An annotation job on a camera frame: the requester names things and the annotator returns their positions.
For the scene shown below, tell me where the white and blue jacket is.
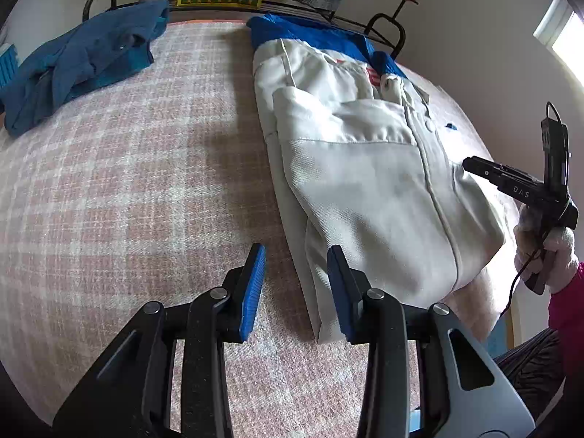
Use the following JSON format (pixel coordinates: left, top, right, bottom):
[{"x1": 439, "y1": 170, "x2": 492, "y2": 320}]
[{"x1": 246, "y1": 13, "x2": 507, "y2": 344}]

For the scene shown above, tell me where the dark striped clothing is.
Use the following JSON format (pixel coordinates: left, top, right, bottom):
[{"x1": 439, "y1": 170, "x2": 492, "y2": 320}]
[{"x1": 495, "y1": 328, "x2": 569, "y2": 420}]

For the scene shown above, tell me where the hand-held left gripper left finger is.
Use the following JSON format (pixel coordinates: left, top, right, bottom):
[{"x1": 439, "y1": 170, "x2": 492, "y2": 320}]
[{"x1": 52, "y1": 243, "x2": 268, "y2": 438}]

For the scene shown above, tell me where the person's right hand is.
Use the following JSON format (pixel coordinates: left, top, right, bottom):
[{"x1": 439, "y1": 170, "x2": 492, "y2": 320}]
[{"x1": 513, "y1": 203, "x2": 578, "y2": 295}]

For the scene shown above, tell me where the person's right forearm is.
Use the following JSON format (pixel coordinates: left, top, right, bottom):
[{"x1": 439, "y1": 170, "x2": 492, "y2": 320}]
[{"x1": 547, "y1": 260, "x2": 584, "y2": 357}]

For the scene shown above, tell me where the pink checked blanket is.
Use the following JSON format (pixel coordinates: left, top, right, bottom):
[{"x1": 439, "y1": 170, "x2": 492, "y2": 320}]
[{"x1": 0, "y1": 18, "x2": 514, "y2": 438}]

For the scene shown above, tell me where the window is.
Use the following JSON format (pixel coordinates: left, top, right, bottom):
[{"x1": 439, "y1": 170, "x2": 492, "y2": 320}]
[{"x1": 534, "y1": 0, "x2": 584, "y2": 83}]

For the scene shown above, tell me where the dark blue garment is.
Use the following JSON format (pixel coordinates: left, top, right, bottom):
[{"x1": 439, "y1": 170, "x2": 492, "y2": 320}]
[{"x1": 0, "y1": 0, "x2": 170, "y2": 137}]

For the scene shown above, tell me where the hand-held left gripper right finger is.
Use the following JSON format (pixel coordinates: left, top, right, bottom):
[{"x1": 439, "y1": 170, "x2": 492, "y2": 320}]
[{"x1": 326, "y1": 245, "x2": 535, "y2": 438}]

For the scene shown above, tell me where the blue slatted crate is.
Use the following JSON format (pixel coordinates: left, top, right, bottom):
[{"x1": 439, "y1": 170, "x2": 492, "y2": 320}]
[{"x1": 0, "y1": 43, "x2": 18, "y2": 87}]

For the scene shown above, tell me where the clear blue plastic bag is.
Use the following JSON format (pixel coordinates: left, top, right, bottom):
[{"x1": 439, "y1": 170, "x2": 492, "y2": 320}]
[{"x1": 488, "y1": 317, "x2": 514, "y2": 361}]

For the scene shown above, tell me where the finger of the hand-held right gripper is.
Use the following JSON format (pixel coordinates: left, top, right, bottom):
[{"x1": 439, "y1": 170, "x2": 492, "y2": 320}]
[{"x1": 462, "y1": 155, "x2": 531, "y2": 191}]

